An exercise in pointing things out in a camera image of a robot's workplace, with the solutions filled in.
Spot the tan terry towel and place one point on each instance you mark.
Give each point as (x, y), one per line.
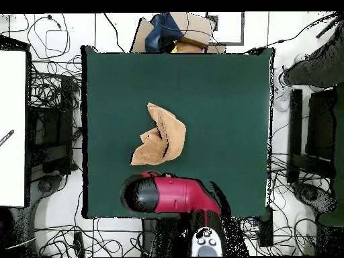
(172, 129)

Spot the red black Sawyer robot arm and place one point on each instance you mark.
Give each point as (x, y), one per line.
(174, 196)

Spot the small yellow item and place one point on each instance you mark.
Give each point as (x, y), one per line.
(174, 49)

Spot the grey chair base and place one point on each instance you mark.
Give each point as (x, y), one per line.
(44, 185)

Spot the black equipment rack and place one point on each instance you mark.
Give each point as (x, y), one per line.
(51, 129)

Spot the dark green table cloth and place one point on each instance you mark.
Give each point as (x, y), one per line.
(215, 80)

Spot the black power strip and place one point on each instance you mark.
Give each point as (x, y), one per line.
(266, 231)

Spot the blue jeans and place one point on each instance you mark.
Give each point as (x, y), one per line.
(161, 32)

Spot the white board panel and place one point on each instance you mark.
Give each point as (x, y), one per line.
(12, 121)

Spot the black striped tool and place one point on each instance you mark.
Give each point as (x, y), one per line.
(6, 137)

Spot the brown cardboard box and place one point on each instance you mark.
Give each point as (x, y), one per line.
(196, 27)

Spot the black upright bar stand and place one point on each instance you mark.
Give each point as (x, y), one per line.
(295, 121)

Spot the black chair base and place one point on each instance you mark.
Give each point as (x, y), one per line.
(309, 194)

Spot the black box unit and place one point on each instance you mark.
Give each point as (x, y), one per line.
(321, 123)

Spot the dark green covered furniture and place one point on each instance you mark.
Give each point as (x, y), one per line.
(339, 161)

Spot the person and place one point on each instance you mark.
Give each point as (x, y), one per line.
(322, 64)

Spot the black rod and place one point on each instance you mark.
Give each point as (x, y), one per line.
(325, 31)

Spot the grey square floor frame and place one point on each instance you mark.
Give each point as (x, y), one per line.
(228, 43)

